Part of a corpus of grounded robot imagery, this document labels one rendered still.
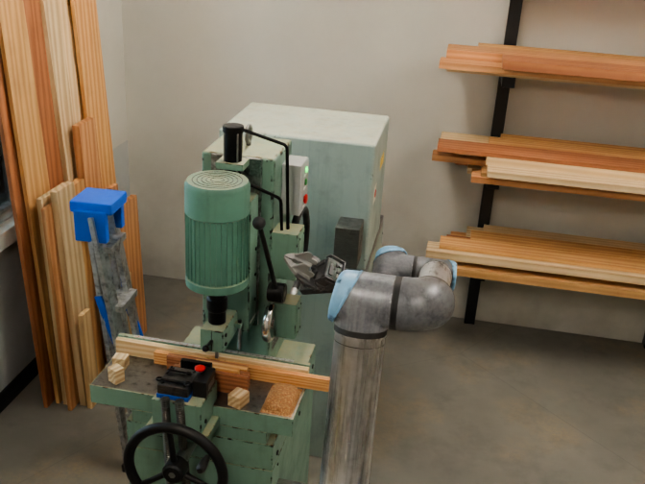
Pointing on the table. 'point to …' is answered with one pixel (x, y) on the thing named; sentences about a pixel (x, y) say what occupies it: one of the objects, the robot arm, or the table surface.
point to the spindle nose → (217, 309)
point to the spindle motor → (217, 231)
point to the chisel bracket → (222, 333)
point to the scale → (225, 350)
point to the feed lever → (276, 291)
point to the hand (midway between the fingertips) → (286, 258)
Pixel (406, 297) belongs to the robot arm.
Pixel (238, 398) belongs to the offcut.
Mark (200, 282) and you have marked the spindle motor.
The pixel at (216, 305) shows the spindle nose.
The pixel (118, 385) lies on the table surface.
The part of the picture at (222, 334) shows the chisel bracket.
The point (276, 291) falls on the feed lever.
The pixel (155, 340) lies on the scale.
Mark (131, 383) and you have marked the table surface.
